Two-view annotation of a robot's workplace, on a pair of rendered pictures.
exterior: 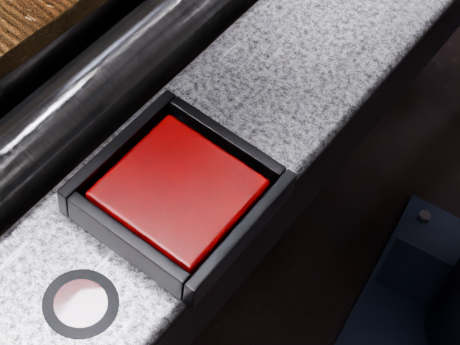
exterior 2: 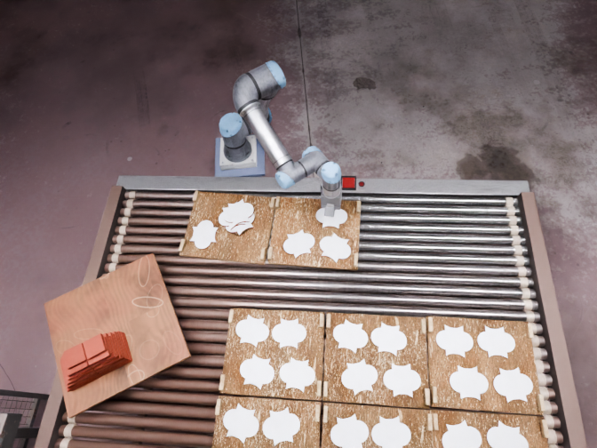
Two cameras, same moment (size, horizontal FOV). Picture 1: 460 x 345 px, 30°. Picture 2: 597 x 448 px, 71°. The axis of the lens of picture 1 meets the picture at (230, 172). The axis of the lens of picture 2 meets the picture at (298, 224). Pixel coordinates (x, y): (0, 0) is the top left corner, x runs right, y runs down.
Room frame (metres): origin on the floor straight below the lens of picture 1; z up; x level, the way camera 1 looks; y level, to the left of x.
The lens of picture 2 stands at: (0.77, 0.96, 2.71)
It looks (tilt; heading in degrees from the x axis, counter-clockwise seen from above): 64 degrees down; 254
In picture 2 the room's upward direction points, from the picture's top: 10 degrees counter-clockwise
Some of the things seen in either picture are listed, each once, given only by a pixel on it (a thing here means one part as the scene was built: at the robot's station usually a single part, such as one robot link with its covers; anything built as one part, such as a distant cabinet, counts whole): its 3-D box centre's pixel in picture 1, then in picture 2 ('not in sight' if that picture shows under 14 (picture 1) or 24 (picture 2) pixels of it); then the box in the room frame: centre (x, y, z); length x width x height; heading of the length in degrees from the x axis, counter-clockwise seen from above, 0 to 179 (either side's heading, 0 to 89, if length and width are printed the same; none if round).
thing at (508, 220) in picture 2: not in sight; (312, 216); (0.45, 0.10, 0.90); 1.95 x 0.05 x 0.05; 152
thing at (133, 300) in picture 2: not in sight; (115, 329); (1.43, 0.26, 1.03); 0.50 x 0.50 x 0.02; 2
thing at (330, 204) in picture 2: not in sight; (330, 200); (0.39, 0.17, 1.14); 0.12 x 0.09 x 0.16; 55
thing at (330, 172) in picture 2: not in sight; (330, 176); (0.37, 0.15, 1.29); 0.09 x 0.08 x 0.11; 100
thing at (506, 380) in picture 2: not in sight; (481, 362); (0.13, 1.01, 0.94); 0.41 x 0.35 x 0.04; 151
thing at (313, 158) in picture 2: not in sight; (313, 162); (0.41, 0.06, 1.29); 0.11 x 0.11 x 0.08; 10
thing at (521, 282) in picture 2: not in sight; (308, 275); (0.59, 0.36, 0.90); 1.95 x 0.05 x 0.05; 152
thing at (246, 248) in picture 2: not in sight; (229, 226); (0.83, -0.03, 0.93); 0.41 x 0.35 x 0.02; 147
